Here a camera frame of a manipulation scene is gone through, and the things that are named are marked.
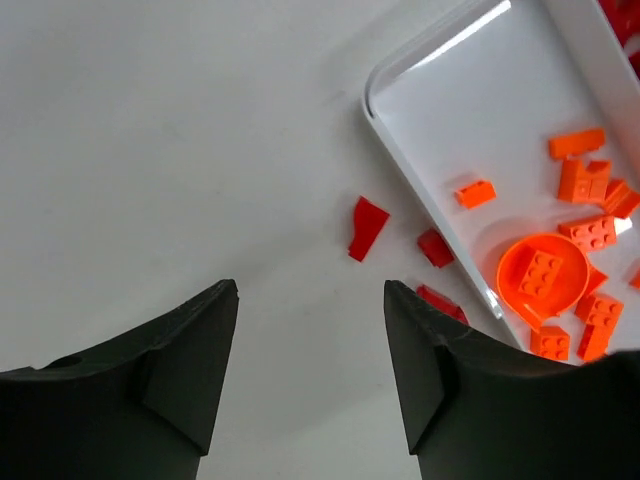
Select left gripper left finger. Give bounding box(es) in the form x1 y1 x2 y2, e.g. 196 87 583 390
1 279 239 479

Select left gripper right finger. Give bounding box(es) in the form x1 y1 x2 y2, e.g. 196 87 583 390
384 280 639 479

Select orange dome lego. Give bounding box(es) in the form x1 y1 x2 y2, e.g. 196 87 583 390
495 233 590 331

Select orange lego pile in tray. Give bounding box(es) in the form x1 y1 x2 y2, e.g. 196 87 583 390
443 122 639 363

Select red lego pile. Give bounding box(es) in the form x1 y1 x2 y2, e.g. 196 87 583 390
347 195 470 326

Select white three-compartment tray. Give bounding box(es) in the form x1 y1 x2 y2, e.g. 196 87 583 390
362 1 639 347

